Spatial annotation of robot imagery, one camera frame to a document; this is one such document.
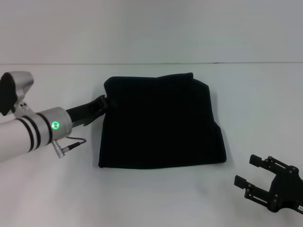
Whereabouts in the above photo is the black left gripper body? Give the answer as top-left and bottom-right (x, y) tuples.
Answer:
(65, 101), (105, 129)

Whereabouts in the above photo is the dark red thin cable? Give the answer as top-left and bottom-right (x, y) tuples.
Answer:
(63, 137), (87, 148)

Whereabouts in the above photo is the silver cable connector plug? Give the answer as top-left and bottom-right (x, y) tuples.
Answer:
(52, 139), (69, 159)

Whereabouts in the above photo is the black shirt with FREE print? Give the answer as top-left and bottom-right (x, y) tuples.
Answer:
(98, 72), (228, 169)

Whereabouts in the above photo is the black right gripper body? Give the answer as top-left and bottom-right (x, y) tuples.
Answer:
(268, 166), (303, 213)

